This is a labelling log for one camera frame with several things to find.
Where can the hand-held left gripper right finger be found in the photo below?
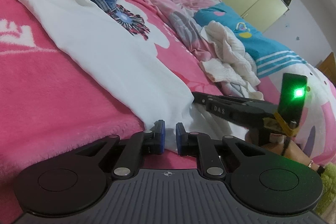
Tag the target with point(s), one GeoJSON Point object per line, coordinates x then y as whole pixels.
{"type": "Point", "coordinates": [179, 138]}

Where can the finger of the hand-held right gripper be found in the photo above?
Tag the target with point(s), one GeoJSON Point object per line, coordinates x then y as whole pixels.
{"type": "Point", "coordinates": [200, 98]}

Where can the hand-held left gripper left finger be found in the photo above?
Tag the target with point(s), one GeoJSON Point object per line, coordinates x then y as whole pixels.
{"type": "Point", "coordinates": [162, 136]}

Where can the white button shirt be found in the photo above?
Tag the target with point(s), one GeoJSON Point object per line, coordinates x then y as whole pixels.
{"type": "Point", "coordinates": [92, 43]}

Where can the person's right hand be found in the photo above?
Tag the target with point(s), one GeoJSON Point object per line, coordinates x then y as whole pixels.
{"type": "Point", "coordinates": [291, 150]}

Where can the white knit garment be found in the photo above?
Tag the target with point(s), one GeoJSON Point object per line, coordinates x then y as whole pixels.
{"type": "Point", "coordinates": [231, 56]}

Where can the pink cartoon print quilt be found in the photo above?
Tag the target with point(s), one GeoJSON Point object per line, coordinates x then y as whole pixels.
{"type": "Point", "coordinates": [262, 45]}

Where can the pink floral bed blanket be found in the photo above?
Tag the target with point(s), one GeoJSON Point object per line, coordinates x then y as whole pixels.
{"type": "Point", "coordinates": [39, 95]}

